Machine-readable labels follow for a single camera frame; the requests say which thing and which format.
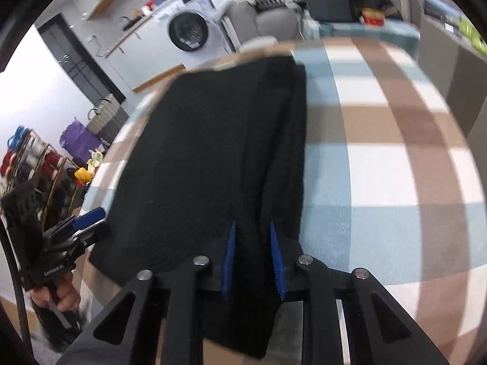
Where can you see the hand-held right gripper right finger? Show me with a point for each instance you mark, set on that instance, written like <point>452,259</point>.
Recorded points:
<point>277,266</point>

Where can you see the white kitchen base cabinets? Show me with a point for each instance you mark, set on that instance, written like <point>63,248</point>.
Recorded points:
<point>144,61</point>

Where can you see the teal side table cloth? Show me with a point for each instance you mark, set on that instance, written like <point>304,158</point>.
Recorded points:
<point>361,34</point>

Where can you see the red bowl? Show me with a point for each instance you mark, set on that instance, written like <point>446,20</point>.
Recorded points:
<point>373,17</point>

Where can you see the green plush toy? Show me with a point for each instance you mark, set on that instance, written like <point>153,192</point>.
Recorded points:
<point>473,34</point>

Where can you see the yellow rubbish piece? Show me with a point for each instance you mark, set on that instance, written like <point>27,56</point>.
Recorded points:
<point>83,175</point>

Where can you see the black cooker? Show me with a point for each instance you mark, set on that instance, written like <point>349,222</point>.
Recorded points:
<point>329,3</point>

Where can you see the light blue pillow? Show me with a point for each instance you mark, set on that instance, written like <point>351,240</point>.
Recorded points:
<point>441,13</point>

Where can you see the houndstooth cushion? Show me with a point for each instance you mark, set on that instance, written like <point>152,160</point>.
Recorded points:
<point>270,0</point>

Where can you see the shoe rack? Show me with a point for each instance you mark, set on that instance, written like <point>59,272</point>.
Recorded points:
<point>34,159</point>

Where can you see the woven grey basket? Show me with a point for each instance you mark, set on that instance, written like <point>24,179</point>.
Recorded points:
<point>108,121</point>

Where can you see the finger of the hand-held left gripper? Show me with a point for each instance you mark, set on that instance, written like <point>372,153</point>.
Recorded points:
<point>97,232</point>
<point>89,216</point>

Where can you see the person's left hand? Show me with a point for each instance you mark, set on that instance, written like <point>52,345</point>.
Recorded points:
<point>66,292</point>

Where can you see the white washing machine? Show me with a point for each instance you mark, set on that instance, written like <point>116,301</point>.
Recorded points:
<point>190,30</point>

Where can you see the light grey garment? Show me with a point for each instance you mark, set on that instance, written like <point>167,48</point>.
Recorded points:
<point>236,2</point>

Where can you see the purple bag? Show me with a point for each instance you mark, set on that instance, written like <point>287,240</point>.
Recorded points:
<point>78,142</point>

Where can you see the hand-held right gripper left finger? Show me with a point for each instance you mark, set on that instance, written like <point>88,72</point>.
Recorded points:
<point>228,262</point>

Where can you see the black knit sweater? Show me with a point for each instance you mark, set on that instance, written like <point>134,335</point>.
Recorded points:
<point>209,159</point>

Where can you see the black framed glass door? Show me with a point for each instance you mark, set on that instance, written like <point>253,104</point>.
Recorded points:
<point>76,57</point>

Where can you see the grey sofa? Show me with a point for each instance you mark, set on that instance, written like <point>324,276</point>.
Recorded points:
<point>274,22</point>

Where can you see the plaid tablecloth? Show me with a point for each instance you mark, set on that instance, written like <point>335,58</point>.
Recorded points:
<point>380,159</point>

